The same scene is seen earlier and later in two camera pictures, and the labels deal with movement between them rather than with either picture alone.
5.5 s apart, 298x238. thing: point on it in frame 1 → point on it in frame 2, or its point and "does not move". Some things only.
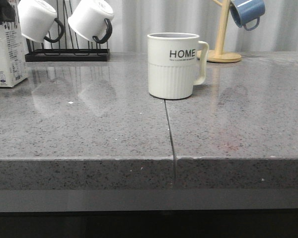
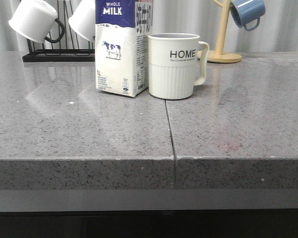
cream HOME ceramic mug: x=172 y=64 does not move
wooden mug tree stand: x=218 y=55 does not move
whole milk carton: x=9 y=50 → x=121 y=29
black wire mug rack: x=70 y=52 does not move
